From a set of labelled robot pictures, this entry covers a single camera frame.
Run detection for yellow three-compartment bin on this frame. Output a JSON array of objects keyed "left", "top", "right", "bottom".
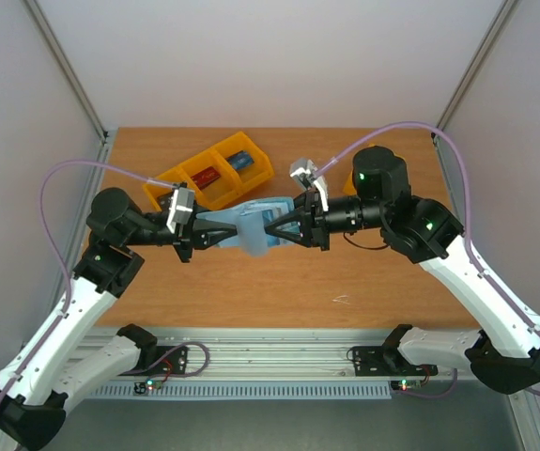
[{"left": 155, "top": 132, "right": 275, "bottom": 210}]

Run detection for red credit card in bin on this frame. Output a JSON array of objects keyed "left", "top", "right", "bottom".
[{"left": 191, "top": 166, "right": 221, "bottom": 189}]

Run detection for grey slotted cable duct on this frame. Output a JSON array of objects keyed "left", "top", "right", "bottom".
[{"left": 89, "top": 381, "right": 392, "bottom": 401}]

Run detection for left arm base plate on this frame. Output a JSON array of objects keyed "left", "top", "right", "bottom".
[{"left": 122, "top": 346, "right": 189, "bottom": 377}]

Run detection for aluminium corner post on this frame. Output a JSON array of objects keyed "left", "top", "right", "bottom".
[
  {"left": 22, "top": 0, "right": 109, "bottom": 143},
  {"left": 437, "top": 0, "right": 520, "bottom": 130}
]

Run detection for right aluminium corner post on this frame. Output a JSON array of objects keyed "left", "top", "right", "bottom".
[{"left": 437, "top": 0, "right": 520, "bottom": 130}]

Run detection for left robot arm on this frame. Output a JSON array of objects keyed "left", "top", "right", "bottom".
[{"left": 0, "top": 186, "right": 237, "bottom": 450}]

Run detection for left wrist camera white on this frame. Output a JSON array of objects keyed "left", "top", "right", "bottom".
[{"left": 166, "top": 186, "right": 194, "bottom": 234}]

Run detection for teal leather card holder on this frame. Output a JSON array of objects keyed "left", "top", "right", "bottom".
[{"left": 216, "top": 196, "right": 294, "bottom": 257}]

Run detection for blue credit card in bin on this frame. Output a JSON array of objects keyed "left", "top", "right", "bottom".
[{"left": 226, "top": 150, "right": 255, "bottom": 172}]

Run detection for aluminium rail frame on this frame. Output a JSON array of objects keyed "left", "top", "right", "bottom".
[{"left": 11, "top": 326, "right": 529, "bottom": 381}]

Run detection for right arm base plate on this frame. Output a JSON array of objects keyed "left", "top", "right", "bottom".
[{"left": 347, "top": 346, "right": 439, "bottom": 378}]

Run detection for small yellow bin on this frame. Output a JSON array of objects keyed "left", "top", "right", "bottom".
[{"left": 343, "top": 174, "right": 356, "bottom": 195}]

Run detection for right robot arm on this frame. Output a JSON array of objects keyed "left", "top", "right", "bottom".
[{"left": 265, "top": 146, "right": 540, "bottom": 395}]

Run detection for left aluminium corner post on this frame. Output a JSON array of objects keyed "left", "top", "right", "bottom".
[{"left": 22, "top": 0, "right": 109, "bottom": 143}]

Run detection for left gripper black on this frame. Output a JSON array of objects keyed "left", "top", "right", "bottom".
[{"left": 124, "top": 205, "right": 242, "bottom": 263}]

